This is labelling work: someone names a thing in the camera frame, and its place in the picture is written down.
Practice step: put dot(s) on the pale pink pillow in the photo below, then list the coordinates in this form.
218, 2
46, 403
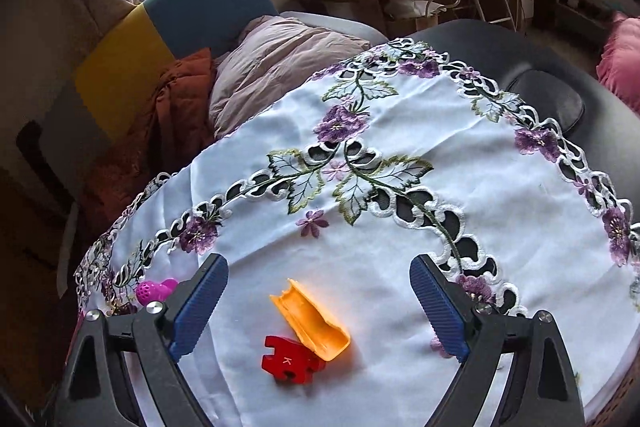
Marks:
280, 57

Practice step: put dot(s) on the red puzzle block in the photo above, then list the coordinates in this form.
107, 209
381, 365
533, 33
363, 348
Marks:
287, 359

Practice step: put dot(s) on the pink cushion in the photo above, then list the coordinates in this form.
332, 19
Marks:
622, 62

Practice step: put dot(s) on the white embroidered floral tablecloth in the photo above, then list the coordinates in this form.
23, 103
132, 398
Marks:
450, 167

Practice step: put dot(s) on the orange plastic scoop toy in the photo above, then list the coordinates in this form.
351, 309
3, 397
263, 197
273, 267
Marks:
315, 322

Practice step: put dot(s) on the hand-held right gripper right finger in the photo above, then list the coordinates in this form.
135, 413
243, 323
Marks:
437, 307

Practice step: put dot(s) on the magenta perforated toy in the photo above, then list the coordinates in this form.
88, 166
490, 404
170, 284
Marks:
150, 291

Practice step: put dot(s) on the black padded table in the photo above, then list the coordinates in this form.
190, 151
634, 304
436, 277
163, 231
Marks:
550, 52

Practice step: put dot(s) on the rust orange blanket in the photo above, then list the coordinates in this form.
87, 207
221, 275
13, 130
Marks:
165, 107

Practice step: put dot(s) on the black leather cushion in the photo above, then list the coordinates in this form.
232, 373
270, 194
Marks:
545, 99

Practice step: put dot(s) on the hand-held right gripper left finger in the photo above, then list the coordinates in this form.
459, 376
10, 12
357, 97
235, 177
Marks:
197, 307

